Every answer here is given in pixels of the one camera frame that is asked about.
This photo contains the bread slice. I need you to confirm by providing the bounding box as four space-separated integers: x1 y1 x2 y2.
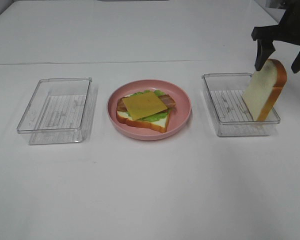
116 108 173 133
242 59 287 122

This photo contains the brown bacon strip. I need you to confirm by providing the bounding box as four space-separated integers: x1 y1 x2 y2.
116 101 176 112

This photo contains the right clear plastic tray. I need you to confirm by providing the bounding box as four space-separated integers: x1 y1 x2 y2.
201 72 281 137

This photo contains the clear plastic tray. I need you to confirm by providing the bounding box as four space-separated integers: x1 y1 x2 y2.
201 72 281 137
16 77 98 145

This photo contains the pink bacon strip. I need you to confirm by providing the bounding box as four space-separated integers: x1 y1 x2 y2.
117 94 176 105

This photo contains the green lettuce leaf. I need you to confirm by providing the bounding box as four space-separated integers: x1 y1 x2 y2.
122 89 168 122

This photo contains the pink round plate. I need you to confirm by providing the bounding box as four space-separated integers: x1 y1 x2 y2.
107 79 192 141

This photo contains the left clear plastic tray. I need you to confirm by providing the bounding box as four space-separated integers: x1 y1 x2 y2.
16 77 98 145

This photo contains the yellow cheese slice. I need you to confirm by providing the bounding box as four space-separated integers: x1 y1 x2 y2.
122 91 168 121

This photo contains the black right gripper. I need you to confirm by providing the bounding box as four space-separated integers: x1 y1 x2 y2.
251 0 300 74

